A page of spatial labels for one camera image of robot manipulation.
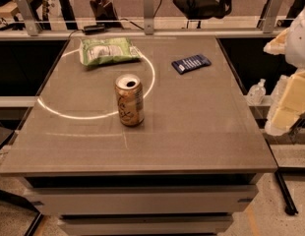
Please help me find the middle metal rail bracket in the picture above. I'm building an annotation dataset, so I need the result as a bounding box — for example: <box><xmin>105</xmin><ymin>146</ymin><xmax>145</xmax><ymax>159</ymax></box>
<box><xmin>143</xmin><ymin>0</ymin><xmax>154</xmax><ymax>35</ymax></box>

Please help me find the green jalapeno chip bag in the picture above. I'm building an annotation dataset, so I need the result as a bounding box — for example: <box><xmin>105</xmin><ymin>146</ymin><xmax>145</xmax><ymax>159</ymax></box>
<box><xmin>79</xmin><ymin>37</ymin><xmax>141</xmax><ymax>66</ymax></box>

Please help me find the horizontal metal rail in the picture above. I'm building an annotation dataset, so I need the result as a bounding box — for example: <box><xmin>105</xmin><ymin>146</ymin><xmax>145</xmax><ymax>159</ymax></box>
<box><xmin>0</xmin><ymin>28</ymin><xmax>284</xmax><ymax>40</ymax></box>

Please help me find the metal rail bracket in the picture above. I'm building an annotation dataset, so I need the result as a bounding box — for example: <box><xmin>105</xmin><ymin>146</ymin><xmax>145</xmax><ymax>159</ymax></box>
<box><xmin>143</xmin><ymin>0</ymin><xmax>154</xmax><ymax>35</ymax></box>
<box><xmin>260</xmin><ymin>0</ymin><xmax>283</xmax><ymax>33</ymax></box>
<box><xmin>14</xmin><ymin>0</ymin><xmax>41</xmax><ymax>36</ymax></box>

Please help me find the left metal rail bracket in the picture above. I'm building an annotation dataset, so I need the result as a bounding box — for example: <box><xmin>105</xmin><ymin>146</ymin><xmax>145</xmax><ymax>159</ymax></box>
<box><xmin>14</xmin><ymin>0</ymin><xmax>41</xmax><ymax>36</ymax></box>

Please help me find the right metal rail bracket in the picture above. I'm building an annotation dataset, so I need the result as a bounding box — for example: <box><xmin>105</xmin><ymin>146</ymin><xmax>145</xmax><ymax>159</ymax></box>
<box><xmin>260</xmin><ymin>0</ymin><xmax>283</xmax><ymax>33</ymax></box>

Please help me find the tan soda can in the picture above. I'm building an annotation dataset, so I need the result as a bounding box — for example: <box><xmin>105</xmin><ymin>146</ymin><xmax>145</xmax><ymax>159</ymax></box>
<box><xmin>115</xmin><ymin>74</ymin><xmax>144</xmax><ymax>127</ymax></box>

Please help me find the blue rxbar blueberry bar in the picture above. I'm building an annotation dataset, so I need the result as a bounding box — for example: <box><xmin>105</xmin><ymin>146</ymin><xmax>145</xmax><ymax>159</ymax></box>
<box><xmin>171</xmin><ymin>54</ymin><xmax>212</xmax><ymax>75</ymax></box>

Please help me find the black office chair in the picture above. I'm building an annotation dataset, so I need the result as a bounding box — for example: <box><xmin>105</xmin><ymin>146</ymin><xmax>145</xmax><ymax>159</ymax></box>
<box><xmin>172</xmin><ymin>0</ymin><xmax>232</xmax><ymax>20</ymax></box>

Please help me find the clear sanitizer bottle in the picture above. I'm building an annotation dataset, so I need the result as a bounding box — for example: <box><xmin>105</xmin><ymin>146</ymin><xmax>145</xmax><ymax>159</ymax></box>
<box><xmin>247</xmin><ymin>79</ymin><xmax>266</xmax><ymax>105</ymax></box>

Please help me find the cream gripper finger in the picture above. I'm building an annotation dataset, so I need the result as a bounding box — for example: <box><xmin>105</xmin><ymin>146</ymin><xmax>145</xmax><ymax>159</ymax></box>
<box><xmin>265</xmin><ymin>69</ymin><xmax>305</xmax><ymax>136</ymax></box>
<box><xmin>264</xmin><ymin>29</ymin><xmax>288</xmax><ymax>55</ymax></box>

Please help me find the black device on rail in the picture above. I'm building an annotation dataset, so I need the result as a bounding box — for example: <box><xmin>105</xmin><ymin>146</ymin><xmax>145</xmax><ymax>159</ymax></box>
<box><xmin>83</xmin><ymin>25</ymin><xmax>105</xmax><ymax>34</ymax></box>

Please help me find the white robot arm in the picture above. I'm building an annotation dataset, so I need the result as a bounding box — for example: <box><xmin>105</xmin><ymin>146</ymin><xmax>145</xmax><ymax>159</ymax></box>
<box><xmin>264</xmin><ymin>7</ymin><xmax>305</xmax><ymax>136</ymax></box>

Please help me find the grey table drawer cabinet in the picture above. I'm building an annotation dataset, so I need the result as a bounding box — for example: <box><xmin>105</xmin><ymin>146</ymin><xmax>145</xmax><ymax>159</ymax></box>
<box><xmin>25</xmin><ymin>185</ymin><xmax>258</xmax><ymax>236</ymax></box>

